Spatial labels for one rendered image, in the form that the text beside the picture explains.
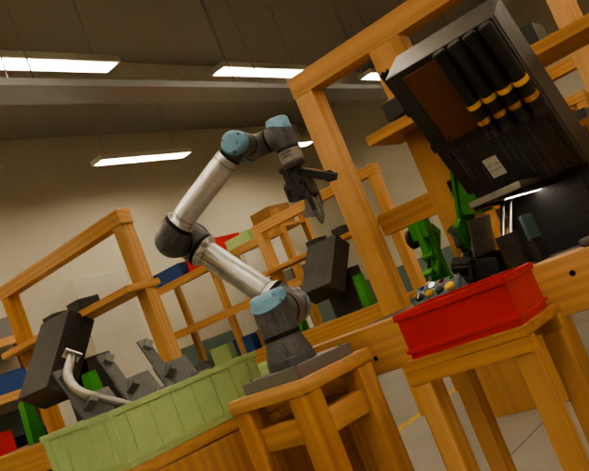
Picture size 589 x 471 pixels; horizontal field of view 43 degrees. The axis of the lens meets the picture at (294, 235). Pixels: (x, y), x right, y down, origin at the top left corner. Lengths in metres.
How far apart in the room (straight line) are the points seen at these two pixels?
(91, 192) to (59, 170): 0.53
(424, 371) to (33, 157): 9.05
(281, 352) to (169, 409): 0.39
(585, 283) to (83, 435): 1.47
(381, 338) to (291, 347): 0.31
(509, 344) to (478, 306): 0.12
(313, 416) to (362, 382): 0.24
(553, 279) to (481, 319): 0.32
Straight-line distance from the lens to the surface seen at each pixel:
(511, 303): 1.79
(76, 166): 10.86
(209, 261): 2.42
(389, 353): 2.32
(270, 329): 2.19
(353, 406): 2.18
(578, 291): 2.06
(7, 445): 8.57
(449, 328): 1.86
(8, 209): 10.05
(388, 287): 2.97
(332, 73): 3.03
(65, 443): 2.44
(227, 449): 2.39
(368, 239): 2.98
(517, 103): 2.15
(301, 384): 2.03
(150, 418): 2.27
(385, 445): 2.24
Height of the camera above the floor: 1.00
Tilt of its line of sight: 6 degrees up
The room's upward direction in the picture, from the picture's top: 22 degrees counter-clockwise
